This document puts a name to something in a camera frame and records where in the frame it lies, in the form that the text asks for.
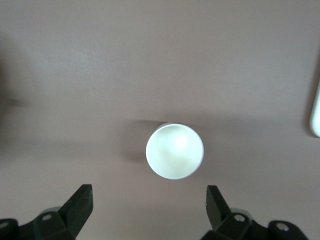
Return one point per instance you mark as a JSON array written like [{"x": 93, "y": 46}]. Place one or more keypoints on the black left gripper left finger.
[{"x": 72, "y": 212}]

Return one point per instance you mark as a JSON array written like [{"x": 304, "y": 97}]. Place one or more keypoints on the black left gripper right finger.
[{"x": 217, "y": 210}]

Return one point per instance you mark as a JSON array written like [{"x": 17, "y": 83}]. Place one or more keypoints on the white plastic cup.
[{"x": 175, "y": 152}]

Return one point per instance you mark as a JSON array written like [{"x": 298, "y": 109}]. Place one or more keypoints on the cream bear print tray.
[{"x": 316, "y": 120}]

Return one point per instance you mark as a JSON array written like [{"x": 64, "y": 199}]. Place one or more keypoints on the brown table mat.
[{"x": 160, "y": 75}]

